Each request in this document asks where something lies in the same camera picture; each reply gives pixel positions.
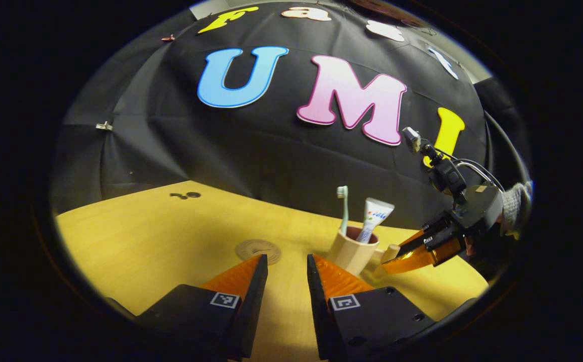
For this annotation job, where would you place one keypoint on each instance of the wooden desktop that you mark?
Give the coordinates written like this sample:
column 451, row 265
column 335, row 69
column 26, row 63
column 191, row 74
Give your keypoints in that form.
column 146, row 241

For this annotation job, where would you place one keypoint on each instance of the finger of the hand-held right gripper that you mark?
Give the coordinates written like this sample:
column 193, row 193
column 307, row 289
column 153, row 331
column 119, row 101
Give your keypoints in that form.
column 422, row 254
column 422, row 234

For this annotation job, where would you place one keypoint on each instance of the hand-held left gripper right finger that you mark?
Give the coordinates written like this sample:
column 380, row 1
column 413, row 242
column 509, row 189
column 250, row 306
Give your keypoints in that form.
column 316, row 301

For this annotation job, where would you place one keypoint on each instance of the beige cup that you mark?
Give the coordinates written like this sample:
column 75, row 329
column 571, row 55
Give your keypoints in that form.
column 347, row 254

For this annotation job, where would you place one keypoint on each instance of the round brown coaster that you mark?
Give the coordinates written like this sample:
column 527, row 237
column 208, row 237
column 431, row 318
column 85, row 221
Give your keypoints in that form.
column 256, row 248

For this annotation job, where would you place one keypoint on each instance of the white clip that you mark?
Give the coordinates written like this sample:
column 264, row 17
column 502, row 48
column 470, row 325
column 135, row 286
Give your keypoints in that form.
column 104, row 125

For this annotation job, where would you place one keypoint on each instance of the black backdrop cloth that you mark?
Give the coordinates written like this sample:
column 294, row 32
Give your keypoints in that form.
column 251, row 141

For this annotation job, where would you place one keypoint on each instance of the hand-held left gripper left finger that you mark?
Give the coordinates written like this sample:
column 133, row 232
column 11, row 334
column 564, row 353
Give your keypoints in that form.
column 254, row 301

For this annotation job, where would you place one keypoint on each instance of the pale green toothbrush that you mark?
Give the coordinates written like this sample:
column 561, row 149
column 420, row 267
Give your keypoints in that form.
column 344, row 216

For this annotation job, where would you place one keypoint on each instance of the orange clip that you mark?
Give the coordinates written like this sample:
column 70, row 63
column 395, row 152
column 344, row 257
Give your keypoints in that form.
column 168, row 37

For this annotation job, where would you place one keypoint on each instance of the white toothpaste tube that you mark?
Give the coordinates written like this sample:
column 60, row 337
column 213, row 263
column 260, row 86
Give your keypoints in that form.
column 375, row 216

